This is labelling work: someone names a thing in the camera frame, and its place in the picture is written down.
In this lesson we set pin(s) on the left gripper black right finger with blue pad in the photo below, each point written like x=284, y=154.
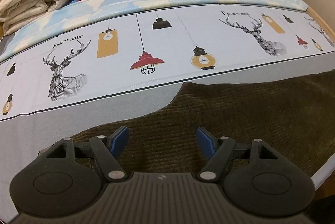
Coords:
x=220, y=153

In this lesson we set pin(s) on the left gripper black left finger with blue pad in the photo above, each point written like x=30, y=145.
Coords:
x=92, y=161

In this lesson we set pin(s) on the blue white patterned sheet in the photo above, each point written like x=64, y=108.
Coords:
x=82, y=13

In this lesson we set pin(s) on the dark olive corduroy pants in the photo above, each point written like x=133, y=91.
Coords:
x=294, y=116

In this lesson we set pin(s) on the grey printed bed sheet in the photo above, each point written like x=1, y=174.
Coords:
x=132, y=65

